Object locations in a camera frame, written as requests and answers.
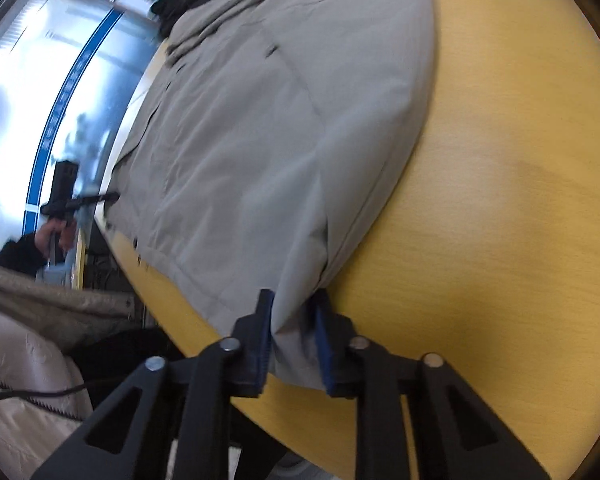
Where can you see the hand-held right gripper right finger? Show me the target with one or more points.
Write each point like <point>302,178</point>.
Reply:
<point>325,355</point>

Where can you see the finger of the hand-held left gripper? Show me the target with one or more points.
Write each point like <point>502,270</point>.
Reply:
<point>97,197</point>

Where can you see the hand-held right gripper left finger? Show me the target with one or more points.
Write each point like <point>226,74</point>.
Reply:
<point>264,345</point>

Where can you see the beige and black jacket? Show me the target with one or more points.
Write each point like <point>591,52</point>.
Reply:
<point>260,160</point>

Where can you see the person's left forearm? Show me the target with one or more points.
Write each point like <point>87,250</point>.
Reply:
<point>17,257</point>

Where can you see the person's left hand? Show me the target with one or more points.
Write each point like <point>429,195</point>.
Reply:
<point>50,237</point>

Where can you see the person's beige padded coat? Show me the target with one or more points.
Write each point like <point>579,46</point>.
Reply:
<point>20,300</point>

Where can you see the person's black pants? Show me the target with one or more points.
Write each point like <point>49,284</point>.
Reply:
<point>125,355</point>

